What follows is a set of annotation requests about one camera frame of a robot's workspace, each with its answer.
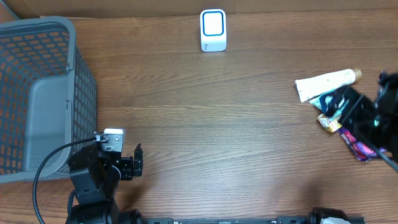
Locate purple pad package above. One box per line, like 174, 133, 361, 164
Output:
338, 128, 380, 162

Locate white tube gold cap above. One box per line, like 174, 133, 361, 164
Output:
295, 69, 363, 103

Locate grey plastic mesh basket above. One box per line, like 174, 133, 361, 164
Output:
1, 16, 97, 184

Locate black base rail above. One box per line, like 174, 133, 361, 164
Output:
144, 207, 366, 224

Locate green snack packet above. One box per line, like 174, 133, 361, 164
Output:
317, 114, 342, 133

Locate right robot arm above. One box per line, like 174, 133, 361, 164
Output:
319, 72, 397, 159

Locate teal snack packet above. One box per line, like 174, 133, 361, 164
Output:
310, 91, 349, 121

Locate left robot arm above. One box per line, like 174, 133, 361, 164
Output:
66, 142, 146, 224

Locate white barcode scanner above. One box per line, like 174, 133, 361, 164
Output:
200, 9, 227, 52

